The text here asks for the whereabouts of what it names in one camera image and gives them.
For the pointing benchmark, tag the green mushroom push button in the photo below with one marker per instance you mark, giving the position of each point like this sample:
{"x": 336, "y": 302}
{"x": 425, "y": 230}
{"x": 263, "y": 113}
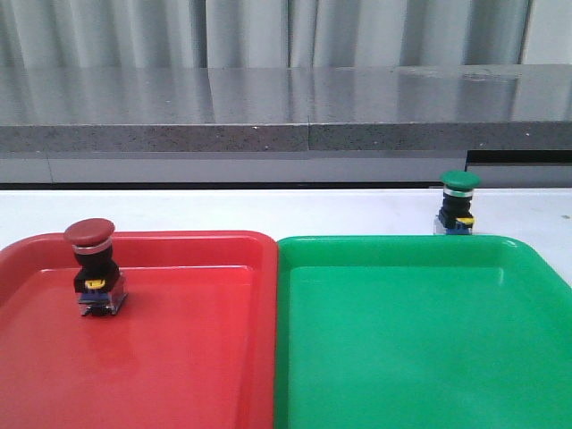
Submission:
{"x": 454, "y": 217}

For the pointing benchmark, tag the red mushroom push button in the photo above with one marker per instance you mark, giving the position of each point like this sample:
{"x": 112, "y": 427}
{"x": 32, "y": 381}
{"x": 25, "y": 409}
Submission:
{"x": 100, "y": 284}

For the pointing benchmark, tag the grey stone counter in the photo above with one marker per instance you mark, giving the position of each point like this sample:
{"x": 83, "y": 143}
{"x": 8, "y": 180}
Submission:
{"x": 130, "y": 128}

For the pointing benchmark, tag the green plastic tray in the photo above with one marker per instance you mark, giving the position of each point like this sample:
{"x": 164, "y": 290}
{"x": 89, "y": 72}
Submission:
{"x": 420, "y": 332}

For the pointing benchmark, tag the red plastic tray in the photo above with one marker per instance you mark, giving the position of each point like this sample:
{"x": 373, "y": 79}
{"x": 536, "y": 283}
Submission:
{"x": 191, "y": 347}

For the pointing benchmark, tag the grey pleated curtain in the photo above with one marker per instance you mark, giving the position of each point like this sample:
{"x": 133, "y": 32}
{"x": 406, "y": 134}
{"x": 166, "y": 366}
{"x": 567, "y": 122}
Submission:
{"x": 280, "y": 34}

